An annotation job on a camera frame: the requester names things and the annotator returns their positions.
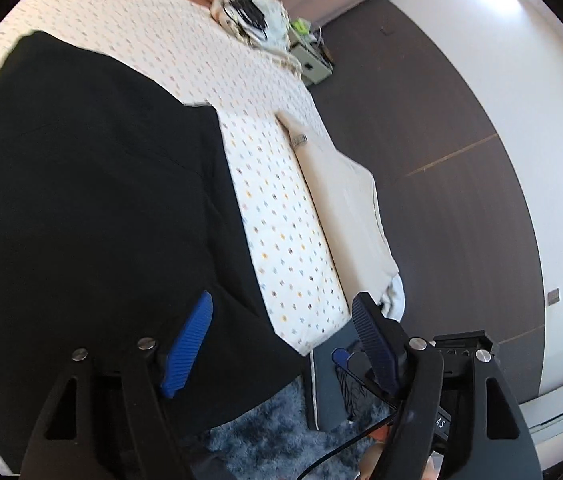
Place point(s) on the white patterned cloth under cables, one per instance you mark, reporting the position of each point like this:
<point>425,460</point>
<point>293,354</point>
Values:
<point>260,24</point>

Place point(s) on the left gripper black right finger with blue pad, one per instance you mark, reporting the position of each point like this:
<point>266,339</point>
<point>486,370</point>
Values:
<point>512,456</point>

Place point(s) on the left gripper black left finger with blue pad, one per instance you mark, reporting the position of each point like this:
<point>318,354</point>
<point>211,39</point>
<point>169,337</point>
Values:
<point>62,444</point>

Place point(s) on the white dotted bed sheet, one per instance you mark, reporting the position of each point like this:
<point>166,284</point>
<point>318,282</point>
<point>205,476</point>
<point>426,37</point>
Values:
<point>176,44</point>

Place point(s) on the white bedside table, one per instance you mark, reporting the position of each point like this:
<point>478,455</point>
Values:
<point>309,49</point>

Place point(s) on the person's right hand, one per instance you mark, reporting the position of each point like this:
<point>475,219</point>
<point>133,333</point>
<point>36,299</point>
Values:
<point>400,451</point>

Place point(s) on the grey-blue shaggy rug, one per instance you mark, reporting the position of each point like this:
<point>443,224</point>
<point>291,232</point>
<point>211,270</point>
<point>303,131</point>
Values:
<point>272,441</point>

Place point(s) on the black shirt with yellow stripes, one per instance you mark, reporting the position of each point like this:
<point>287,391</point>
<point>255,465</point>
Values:
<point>117,212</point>

